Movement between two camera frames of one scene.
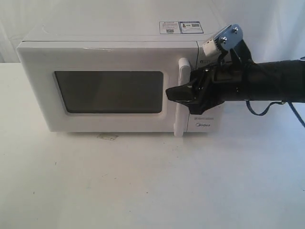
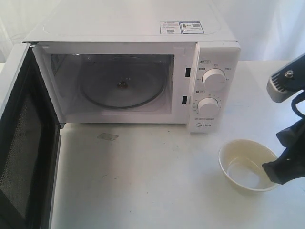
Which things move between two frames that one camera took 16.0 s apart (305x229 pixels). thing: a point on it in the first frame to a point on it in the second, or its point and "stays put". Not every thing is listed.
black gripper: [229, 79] to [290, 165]
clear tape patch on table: [112, 137] stays put
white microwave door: [105, 87] to [30, 143]
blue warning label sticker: [180, 27] stays put
